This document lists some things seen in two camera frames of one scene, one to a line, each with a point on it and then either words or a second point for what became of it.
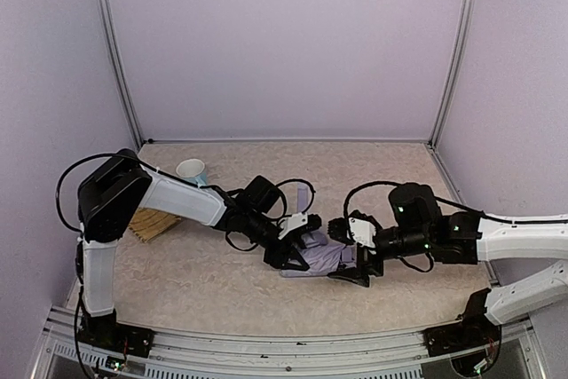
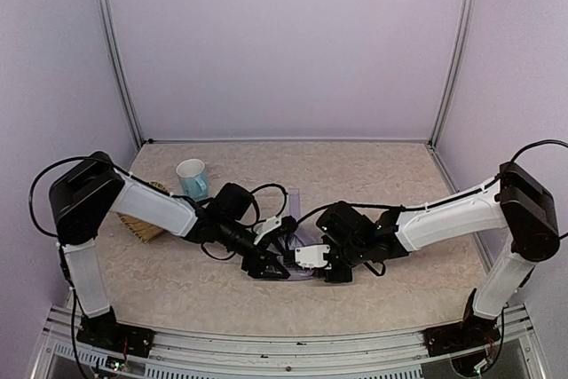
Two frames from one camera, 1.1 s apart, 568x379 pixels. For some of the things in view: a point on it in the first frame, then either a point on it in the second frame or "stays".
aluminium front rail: [351, 353] stays
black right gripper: [366, 261] -> [334, 266]
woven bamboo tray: [147, 223] stays
